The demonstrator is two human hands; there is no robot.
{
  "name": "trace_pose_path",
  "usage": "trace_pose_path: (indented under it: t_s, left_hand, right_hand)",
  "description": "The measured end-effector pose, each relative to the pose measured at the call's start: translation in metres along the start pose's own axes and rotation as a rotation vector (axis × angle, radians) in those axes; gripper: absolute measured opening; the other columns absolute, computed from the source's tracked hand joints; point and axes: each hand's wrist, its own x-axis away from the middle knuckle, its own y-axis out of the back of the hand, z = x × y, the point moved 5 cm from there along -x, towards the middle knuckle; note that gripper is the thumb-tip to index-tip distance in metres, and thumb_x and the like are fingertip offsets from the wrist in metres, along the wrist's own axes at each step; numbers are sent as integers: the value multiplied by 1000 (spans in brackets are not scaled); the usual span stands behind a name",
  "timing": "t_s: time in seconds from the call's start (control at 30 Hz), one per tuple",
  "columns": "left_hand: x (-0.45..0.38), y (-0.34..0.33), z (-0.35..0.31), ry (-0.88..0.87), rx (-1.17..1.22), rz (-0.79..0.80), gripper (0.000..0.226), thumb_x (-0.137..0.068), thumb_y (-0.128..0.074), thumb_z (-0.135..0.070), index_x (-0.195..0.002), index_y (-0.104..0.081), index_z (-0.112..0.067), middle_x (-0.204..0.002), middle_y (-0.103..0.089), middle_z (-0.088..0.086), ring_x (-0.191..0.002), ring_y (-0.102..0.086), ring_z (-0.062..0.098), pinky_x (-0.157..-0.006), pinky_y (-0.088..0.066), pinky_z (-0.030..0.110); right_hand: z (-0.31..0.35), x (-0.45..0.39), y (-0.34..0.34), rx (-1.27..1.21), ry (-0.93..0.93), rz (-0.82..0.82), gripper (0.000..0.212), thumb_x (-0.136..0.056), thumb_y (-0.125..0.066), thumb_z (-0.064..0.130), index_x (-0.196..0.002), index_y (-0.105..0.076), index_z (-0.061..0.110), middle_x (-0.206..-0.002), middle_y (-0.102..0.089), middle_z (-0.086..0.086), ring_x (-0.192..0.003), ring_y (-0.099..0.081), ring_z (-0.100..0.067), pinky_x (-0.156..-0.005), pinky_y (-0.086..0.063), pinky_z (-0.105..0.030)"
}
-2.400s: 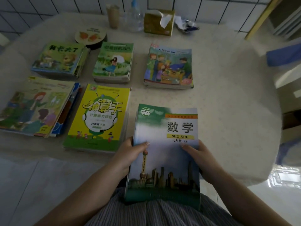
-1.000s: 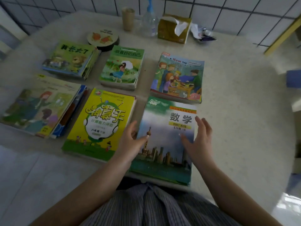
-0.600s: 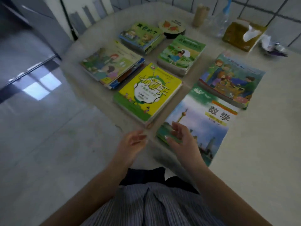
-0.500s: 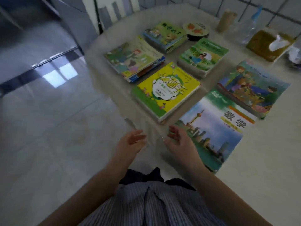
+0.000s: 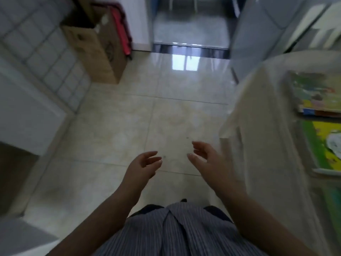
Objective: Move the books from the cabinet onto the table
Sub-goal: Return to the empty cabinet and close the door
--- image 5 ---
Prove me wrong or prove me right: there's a person's right hand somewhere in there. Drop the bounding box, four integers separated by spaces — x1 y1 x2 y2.
187 141 244 202

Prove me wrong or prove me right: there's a person's left hand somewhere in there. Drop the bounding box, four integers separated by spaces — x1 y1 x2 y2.
120 151 163 196

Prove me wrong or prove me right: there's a person's left forearm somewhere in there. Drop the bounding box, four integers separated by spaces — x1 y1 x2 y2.
47 188 143 256

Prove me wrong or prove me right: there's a person's right forearm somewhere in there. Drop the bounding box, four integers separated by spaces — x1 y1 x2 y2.
221 193 320 256

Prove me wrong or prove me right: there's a translucent plastic table cover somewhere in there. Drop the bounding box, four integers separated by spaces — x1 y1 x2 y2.
219 50 341 256

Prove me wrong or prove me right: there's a grey striped shirt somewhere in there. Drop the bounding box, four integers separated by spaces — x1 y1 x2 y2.
93 199 267 256

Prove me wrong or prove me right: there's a brown cardboard box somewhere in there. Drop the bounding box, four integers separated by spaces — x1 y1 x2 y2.
61 8 128 84

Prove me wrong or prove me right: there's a green yellow picture book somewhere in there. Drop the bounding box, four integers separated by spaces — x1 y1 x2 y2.
301 120 341 176

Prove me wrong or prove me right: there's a white cabinet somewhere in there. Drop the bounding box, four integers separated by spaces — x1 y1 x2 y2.
0 58 67 156

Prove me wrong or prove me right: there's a red folded item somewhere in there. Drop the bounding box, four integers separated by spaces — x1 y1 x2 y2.
110 6 133 60

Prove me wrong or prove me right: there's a colourful picture book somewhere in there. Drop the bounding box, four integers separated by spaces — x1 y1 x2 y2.
289 71 341 118

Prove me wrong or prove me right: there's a grey refrigerator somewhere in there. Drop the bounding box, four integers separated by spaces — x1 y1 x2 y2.
230 0 341 83

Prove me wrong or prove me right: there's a white door frame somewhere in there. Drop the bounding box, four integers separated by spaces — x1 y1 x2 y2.
117 0 155 51

